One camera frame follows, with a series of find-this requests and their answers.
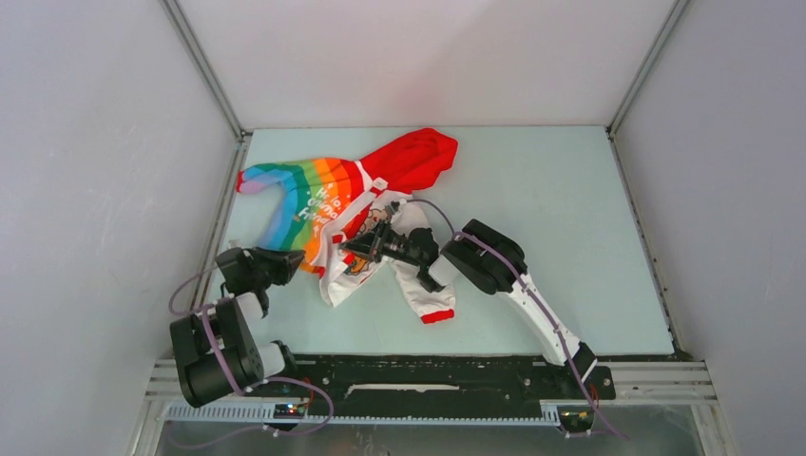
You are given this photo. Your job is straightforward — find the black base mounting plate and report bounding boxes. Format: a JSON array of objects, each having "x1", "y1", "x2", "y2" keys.
[{"x1": 295, "y1": 354, "x2": 584, "y2": 400}]

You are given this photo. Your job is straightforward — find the rainbow white red hooded jacket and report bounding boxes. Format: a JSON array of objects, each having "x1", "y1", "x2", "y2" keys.
[{"x1": 236, "y1": 128, "x2": 459, "y2": 324}]

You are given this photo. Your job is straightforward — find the aluminium frame rail left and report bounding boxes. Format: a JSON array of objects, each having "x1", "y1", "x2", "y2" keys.
[{"x1": 160, "y1": 0, "x2": 251, "y2": 270}]

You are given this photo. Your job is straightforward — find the aluminium frame rail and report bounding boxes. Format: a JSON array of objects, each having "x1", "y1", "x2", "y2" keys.
[
  {"x1": 605, "y1": 0, "x2": 695, "y2": 352},
  {"x1": 160, "y1": 0, "x2": 251, "y2": 270}
]

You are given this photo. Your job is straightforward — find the white toothed cable strip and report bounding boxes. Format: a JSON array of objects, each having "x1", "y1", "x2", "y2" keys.
[{"x1": 164, "y1": 402, "x2": 560, "y2": 427}]

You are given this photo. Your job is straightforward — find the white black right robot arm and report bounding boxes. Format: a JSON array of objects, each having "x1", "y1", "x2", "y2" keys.
[{"x1": 340, "y1": 218, "x2": 598, "y2": 397}]

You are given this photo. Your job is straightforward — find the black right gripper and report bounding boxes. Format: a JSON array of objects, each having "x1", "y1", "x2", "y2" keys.
[{"x1": 340, "y1": 218, "x2": 425, "y2": 268}]

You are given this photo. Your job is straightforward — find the aluminium front frame rails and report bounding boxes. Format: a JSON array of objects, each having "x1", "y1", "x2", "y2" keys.
[{"x1": 128, "y1": 355, "x2": 735, "y2": 455}]

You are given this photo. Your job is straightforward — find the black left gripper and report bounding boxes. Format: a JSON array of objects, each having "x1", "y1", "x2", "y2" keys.
[{"x1": 247, "y1": 247, "x2": 305, "y2": 289}]

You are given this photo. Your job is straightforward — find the aluminium frame rail right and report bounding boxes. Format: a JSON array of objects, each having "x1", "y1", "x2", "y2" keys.
[{"x1": 605, "y1": 0, "x2": 695, "y2": 352}]

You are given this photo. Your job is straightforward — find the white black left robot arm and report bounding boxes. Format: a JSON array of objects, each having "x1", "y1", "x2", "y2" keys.
[{"x1": 169, "y1": 247, "x2": 305, "y2": 409}]

